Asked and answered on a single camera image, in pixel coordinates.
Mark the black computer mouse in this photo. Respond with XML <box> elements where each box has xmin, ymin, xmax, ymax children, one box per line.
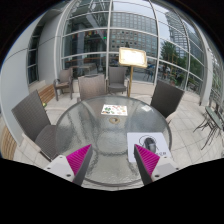
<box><xmin>143</xmin><ymin>136</ymin><xmax>158</xmax><ymax>154</ymax></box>

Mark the printed picture menu card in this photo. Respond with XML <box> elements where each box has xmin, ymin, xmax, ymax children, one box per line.
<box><xmin>100</xmin><ymin>104</ymin><xmax>129</xmax><ymax>117</ymax></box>

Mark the wooden slat bench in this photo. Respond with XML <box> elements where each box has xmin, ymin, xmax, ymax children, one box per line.
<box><xmin>28</xmin><ymin>83</ymin><xmax>56</xmax><ymax>106</ymax></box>

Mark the white mouse pad with drawing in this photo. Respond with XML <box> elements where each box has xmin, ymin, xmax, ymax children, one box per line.
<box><xmin>126</xmin><ymin>131</ymin><xmax>173</xmax><ymax>164</ymax></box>

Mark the dark metal folding chair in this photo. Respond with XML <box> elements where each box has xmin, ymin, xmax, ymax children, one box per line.
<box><xmin>193</xmin><ymin>105</ymin><xmax>224</xmax><ymax>152</ymax></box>

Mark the beige tape roll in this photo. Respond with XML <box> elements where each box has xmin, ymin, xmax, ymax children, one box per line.
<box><xmin>108</xmin><ymin>116</ymin><xmax>121</xmax><ymax>125</ymax></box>

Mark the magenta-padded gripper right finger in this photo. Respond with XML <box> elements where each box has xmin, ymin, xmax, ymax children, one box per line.
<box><xmin>134</xmin><ymin>144</ymin><xmax>181</xmax><ymax>186</ymax></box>

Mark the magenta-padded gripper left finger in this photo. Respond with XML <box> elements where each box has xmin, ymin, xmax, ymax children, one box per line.
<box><xmin>44</xmin><ymin>143</ymin><xmax>94</xmax><ymax>187</ymax></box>

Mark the gold menu stand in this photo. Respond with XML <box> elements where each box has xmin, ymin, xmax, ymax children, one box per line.
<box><xmin>118</xmin><ymin>46</ymin><xmax>148</xmax><ymax>98</ymax></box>

